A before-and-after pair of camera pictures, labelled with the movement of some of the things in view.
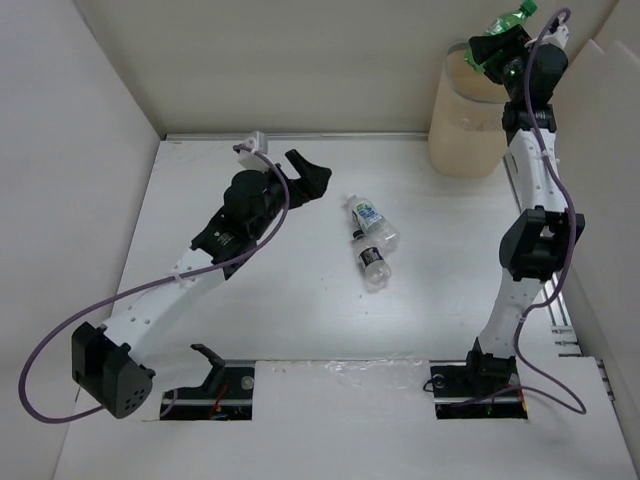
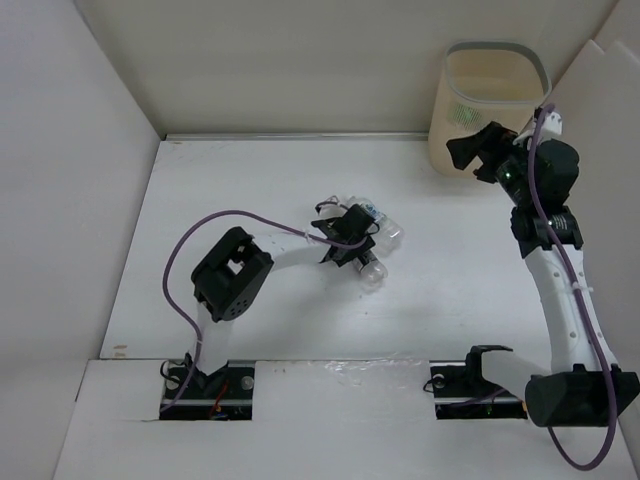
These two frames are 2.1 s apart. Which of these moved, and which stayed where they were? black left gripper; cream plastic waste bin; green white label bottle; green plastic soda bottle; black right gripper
Moved: green plastic soda bottle; black left gripper; black right gripper
Stayed: green white label bottle; cream plastic waste bin
